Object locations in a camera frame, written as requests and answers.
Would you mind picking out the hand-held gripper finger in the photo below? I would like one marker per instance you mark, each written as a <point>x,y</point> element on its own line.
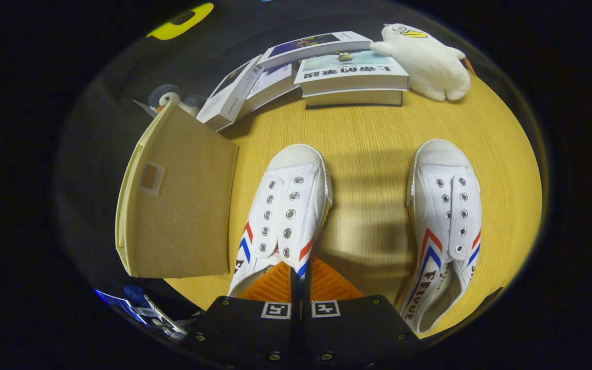
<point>293,339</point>
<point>306,339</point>

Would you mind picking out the white shoe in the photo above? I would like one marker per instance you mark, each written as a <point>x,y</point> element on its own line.
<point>447,205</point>
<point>288,205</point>

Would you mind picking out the beige fabric storage box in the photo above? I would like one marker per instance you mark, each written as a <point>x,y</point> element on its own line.
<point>183,216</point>

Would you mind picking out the blue and white object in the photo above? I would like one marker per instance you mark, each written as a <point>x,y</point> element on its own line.
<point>152,313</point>

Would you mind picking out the white book with portrait cover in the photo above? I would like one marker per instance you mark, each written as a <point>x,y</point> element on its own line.
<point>229,97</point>

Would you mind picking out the plain white book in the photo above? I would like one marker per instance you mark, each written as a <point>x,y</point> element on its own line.
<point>270,85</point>

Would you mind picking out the book with teal cover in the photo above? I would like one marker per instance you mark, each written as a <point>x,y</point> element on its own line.
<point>352,77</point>

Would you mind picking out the navy penguin plush toy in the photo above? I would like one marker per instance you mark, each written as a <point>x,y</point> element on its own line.
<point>170,97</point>

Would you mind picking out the book with blue night cover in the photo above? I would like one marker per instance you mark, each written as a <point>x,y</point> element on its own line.
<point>316,46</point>

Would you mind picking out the white duck plush toy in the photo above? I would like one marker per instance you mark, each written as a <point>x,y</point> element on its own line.
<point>429,64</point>

